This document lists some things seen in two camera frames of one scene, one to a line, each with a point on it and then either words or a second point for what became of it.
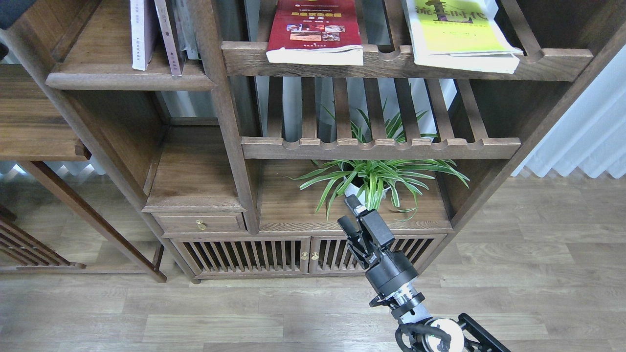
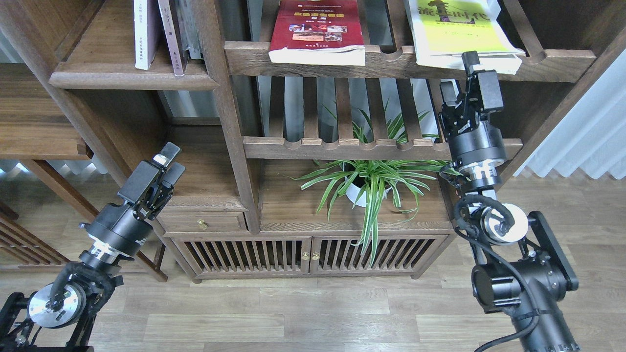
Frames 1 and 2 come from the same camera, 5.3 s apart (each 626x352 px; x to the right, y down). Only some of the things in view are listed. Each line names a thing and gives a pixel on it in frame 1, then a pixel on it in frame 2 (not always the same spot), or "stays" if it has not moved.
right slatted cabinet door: [330, 254] stays
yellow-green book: [460, 34] stays
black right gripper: [394, 269] → [482, 148]
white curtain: [592, 135] stays
